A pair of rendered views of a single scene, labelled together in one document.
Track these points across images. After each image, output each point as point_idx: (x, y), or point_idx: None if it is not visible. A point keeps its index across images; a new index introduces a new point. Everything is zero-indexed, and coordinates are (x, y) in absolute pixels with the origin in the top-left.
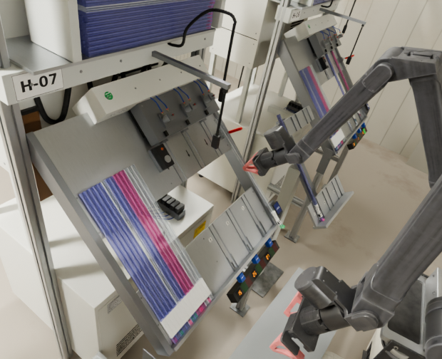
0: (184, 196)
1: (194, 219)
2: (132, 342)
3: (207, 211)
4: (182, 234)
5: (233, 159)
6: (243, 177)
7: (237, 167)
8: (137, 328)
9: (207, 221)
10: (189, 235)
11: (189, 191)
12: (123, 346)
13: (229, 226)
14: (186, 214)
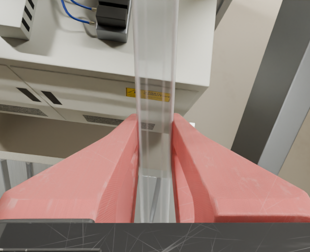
0: (184, 9)
1: (127, 71)
2: (13, 113)
3: (176, 82)
4: (74, 72)
5: (289, 25)
6: (253, 127)
7: (273, 72)
8: (10, 107)
9: (177, 96)
10: (108, 86)
11: (213, 10)
12: None
13: None
14: (132, 44)
